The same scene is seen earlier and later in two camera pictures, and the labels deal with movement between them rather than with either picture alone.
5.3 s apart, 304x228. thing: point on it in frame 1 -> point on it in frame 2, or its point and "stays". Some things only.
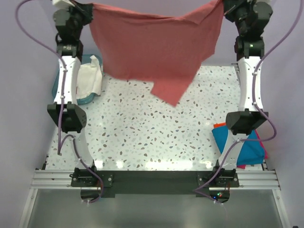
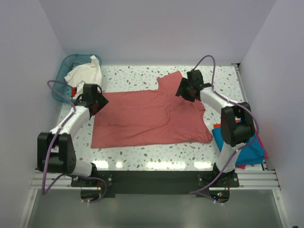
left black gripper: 86,8 -> 102,102
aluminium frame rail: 260,180 stays
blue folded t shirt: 251,152 stays
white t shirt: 90,79 stays
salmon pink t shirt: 165,45 -> 150,117
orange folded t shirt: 219,124 stays
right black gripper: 231,6 -> 181,90
